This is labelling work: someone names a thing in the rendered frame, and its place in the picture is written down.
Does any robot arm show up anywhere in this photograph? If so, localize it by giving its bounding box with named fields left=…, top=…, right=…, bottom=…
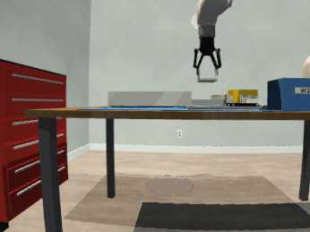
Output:
left=196, top=0, right=310, bottom=79

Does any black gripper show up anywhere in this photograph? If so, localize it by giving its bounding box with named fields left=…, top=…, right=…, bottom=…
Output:
left=194, top=37, right=221, bottom=81

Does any blue open-top bin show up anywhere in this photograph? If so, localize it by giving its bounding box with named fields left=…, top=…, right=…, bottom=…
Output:
left=267, top=78, right=310, bottom=111

